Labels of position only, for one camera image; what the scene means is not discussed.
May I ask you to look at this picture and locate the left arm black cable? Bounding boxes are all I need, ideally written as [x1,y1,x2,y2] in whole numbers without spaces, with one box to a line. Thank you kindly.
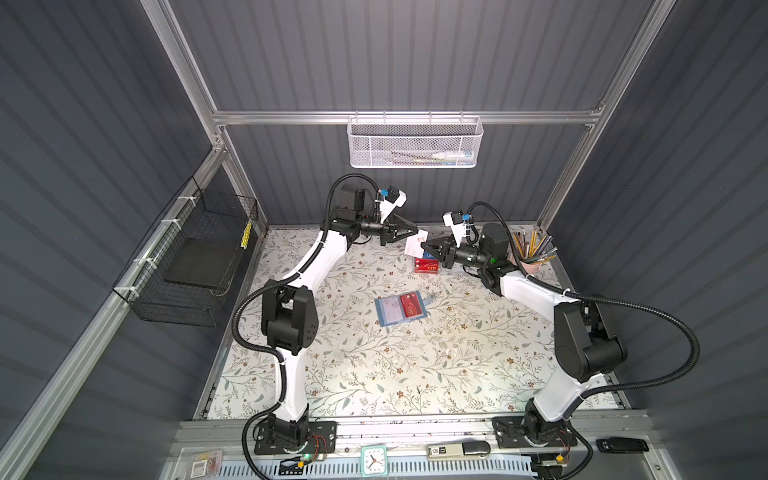
[230,172,382,480]

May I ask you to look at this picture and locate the black wire wall basket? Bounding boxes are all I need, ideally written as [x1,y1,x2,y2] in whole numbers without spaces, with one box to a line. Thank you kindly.
[113,184,259,328]

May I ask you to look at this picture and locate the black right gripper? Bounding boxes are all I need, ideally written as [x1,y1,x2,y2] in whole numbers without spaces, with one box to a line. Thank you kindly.
[422,238,489,273]

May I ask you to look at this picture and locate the grey black handheld device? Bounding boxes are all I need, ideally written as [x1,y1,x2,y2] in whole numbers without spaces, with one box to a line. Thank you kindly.
[427,440,491,461]

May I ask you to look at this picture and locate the red VIP card in stand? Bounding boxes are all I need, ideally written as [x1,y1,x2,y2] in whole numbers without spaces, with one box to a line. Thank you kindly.
[414,260,440,274]

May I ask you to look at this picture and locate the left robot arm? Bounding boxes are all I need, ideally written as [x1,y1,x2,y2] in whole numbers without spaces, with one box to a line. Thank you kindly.
[262,187,418,424]

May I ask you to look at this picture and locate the white wire mesh basket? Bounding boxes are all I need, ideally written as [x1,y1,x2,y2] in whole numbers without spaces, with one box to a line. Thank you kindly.
[346,114,484,169]

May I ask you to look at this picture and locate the black remote device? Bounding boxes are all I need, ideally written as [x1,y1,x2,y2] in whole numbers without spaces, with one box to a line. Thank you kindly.
[596,437,650,454]

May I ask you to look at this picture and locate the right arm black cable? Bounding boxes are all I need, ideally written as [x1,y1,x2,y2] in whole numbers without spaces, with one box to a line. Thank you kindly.
[466,200,701,403]

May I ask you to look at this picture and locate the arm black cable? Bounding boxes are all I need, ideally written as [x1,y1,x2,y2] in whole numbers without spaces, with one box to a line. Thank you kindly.
[466,200,701,403]
[230,172,382,480]

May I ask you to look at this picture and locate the small label packet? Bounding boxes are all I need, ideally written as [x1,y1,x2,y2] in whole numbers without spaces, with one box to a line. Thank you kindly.
[188,450,223,480]

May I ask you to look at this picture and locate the blue leather card holder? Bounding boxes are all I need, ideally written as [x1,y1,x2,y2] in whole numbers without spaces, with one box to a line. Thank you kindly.
[374,291,432,327]

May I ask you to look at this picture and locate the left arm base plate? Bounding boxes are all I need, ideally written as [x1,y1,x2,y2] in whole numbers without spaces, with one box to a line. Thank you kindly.
[252,419,338,455]

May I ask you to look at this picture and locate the small white desk clock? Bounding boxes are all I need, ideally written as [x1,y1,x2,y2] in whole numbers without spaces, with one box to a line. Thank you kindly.
[360,445,389,477]

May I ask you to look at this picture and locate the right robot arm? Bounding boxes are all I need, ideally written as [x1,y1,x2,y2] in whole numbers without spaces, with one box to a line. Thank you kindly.
[421,224,627,445]

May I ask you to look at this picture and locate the markers in mesh basket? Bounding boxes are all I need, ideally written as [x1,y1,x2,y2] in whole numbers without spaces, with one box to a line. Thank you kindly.
[389,150,476,166]

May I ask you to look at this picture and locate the clear acrylic card display stand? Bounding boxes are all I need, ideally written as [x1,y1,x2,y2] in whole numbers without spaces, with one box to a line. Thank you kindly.
[414,257,441,274]

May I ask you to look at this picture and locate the pink metal pencil bucket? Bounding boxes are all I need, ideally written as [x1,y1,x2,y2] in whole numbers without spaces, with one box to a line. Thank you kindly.
[509,254,541,274]

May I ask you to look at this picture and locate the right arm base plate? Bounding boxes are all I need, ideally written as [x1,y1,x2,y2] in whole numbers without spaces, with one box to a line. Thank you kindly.
[491,415,578,449]

